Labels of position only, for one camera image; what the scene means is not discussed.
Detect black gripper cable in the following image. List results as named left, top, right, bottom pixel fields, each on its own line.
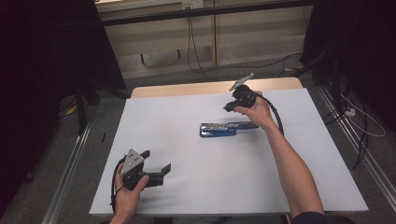
left=109, top=157, right=127, bottom=215
left=255, top=92, right=285, bottom=136

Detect person's left hand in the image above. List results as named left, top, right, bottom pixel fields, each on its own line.
left=113, top=161, right=150, bottom=220

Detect white wall outlet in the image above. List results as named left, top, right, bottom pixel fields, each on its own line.
left=181, top=0, right=205, bottom=10

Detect white cable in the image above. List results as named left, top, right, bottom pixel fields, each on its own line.
left=339, top=92, right=387, bottom=138

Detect blue stapler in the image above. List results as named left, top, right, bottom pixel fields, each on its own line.
left=199, top=120, right=260, bottom=139

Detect black floor cable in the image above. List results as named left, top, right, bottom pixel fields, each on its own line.
left=199, top=51, right=304, bottom=78

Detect dark blue sleeve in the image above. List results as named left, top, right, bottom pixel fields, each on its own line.
left=291, top=211, right=339, bottom=224

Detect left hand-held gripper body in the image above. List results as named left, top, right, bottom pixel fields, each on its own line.
left=120, top=148, right=151, bottom=191

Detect black horizontal bar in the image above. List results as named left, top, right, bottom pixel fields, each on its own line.
left=100, top=0, right=314, bottom=27

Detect person's right hand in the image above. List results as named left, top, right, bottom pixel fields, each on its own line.
left=233, top=91, right=277, bottom=131

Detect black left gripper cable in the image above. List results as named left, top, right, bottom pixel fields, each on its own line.
left=109, top=157, right=127, bottom=215

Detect black curtain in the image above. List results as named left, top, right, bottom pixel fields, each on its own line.
left=0, top=0, right=127, bottom=216
left=300, top=0, right=396, bottom=132

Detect aluminium floor rail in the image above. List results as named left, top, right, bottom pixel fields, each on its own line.
left=40, top=120, right=93, bottom=224
left=316, top=85, right=396, bottom=204

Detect person's legs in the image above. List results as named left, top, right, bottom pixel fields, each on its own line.
left=99, top=215, right=293, bottom=224

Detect black metal stand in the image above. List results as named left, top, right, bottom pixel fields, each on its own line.
left=290, top=49, right=344, bottom=113
left=74, top=78, right=132, bottom=136

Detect white table mat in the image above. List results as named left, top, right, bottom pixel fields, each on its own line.
left=88, top=88, right=370, bottom=217

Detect wooden table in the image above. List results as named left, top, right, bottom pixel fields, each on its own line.
left=130, top=77, right=304, bottom=99

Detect black hanging wall cable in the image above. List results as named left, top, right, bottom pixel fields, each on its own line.
left=186, top=16, right=216, bottom=82

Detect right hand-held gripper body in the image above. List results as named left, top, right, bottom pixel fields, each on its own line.
left=228, top=72, right=259, bottom=108

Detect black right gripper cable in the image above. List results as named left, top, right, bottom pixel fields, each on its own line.
left=255, top=92, right=285, bottom=136

